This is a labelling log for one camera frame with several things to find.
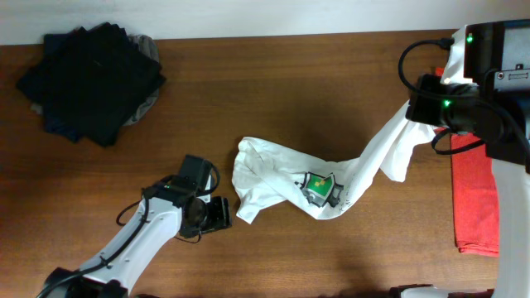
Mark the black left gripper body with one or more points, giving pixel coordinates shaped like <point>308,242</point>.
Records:
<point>221,213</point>

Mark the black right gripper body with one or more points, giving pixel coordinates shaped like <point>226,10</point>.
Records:
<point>420,100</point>

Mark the white printed t-shirt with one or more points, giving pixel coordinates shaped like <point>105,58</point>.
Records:
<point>266,173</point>

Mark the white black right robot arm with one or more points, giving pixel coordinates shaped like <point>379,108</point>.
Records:
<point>484,90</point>

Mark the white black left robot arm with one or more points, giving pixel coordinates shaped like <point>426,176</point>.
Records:
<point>180,206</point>

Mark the red lettered t-shirt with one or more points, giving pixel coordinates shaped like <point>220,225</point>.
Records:
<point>475,203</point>

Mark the black folded garment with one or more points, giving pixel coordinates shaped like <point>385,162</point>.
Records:
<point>104,131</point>

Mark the navy folded garment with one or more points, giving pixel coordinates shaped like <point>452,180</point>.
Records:
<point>53,124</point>

